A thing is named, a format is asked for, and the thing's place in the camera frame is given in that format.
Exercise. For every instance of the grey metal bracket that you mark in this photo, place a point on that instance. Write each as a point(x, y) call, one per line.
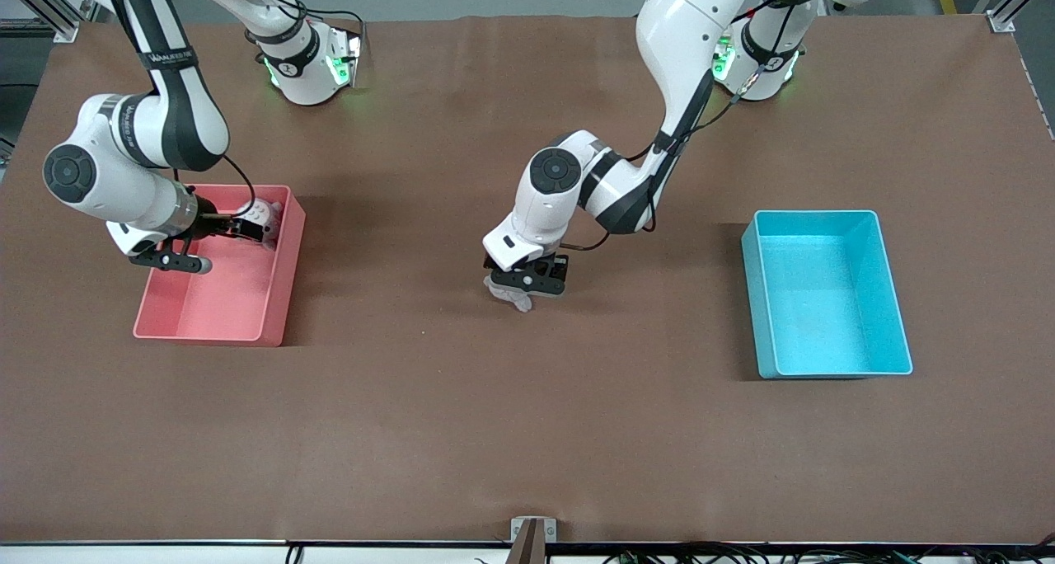
point(550, 531)

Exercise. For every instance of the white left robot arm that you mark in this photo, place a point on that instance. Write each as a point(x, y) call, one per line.
point(684, 44)

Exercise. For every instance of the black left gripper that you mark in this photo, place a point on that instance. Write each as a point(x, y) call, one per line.
point(554, 266)

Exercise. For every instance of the grey Totoro plush toy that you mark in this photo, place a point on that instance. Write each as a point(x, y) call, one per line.
point(511, 298)
point(264, 209)

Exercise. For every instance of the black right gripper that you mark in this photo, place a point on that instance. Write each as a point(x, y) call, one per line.
point(213, 224)

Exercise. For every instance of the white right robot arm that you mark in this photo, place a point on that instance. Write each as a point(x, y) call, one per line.
point(165, 135)

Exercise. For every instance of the dark brown post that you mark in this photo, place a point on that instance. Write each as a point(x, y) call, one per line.
point(527, 549)

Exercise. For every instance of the aluminium frame post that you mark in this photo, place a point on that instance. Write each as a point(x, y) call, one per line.
point(59, 30)
point(1001, 22)

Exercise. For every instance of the pink plastic box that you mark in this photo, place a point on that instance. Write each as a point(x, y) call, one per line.
point(222, 317)

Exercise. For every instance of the blue plastic box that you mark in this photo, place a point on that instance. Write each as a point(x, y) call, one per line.
point(824, 317)

